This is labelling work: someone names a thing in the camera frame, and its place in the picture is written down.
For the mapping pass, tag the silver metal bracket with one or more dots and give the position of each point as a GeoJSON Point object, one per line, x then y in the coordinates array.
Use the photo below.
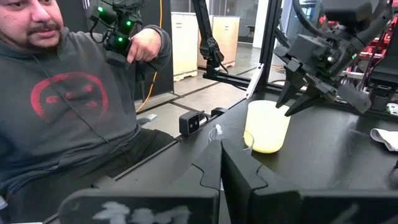
{"type": "Point", "coordinates": [393, 109]}

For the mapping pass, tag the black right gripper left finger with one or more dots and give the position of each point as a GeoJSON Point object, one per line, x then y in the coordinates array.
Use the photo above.
{"type": "Point", "coordinates": [155, 205]}

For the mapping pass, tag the person's hand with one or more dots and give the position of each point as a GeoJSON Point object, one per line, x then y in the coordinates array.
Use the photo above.
{"type": "Point", "coordinates": [144, 45]}

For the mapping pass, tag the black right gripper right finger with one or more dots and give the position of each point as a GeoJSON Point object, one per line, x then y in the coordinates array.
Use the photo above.
{"type": "Point", "coordinates": [280, 208]}

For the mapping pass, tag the clear glass cup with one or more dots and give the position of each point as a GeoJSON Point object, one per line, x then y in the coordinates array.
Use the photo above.
{"type": "Point", "coordinates": [248, 143]}

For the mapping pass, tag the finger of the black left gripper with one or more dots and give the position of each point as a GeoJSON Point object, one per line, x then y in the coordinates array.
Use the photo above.
{"type": "Point", "coordinates": [290, 84]}
{"type": "Point", "coordinates": [317, 98]}

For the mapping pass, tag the pale wooden crate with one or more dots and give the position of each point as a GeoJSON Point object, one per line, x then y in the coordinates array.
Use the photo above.
{"type": "Point", "coordinates": [185, 43]}
{"type": "Point", "coordinates": [227, 40]}

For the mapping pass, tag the black frame post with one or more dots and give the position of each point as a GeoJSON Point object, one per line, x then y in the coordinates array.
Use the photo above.
{"type": "Point", "coordinates": [270, 43]}

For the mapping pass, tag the white folded cloth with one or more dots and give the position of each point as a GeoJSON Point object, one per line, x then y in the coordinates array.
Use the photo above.
{"type": "Point", "coordinates": [387, 138]}

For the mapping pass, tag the white strip on post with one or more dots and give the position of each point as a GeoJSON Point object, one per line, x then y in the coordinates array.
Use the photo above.
{"type": "Point", "coordinates": [255, 81]}

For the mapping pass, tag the person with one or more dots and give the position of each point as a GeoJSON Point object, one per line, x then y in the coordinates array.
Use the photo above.
{"type": "Point", "coordinates": [62, 109]}

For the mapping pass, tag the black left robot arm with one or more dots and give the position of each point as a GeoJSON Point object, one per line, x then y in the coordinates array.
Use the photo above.
{"type": "Point", "coordinates": [373, 21]}

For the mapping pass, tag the black table-level camera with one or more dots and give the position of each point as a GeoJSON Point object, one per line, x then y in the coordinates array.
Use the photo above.
{"type": "Point", "coordinates": [189, 123]}

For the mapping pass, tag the yellow plastic mug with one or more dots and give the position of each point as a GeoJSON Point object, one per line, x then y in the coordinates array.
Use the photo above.
{"type": "Point", "coordinates": [267, 130]}

